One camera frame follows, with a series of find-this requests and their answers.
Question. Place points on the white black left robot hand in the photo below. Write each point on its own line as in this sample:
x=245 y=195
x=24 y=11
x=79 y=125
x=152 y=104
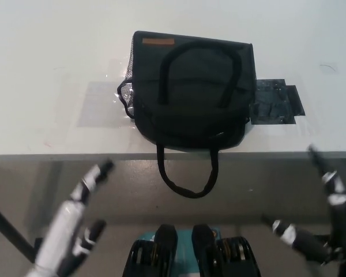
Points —
x=64 y=222

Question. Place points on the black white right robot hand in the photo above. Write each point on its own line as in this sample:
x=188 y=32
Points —
x=344 y=231

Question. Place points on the black soft travel bag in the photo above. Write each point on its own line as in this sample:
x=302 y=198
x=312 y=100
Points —
x=190 y=115

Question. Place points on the black teal robot torso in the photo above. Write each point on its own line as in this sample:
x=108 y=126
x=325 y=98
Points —
x=202 y=254

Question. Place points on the black table leg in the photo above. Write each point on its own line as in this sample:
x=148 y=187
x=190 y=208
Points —
x=8 y=228

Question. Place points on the grey translucent tape patch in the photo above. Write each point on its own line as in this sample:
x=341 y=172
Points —
x=101 y=104

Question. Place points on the dark tape patch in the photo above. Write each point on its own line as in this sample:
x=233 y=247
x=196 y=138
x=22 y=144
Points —
x=272 y=104

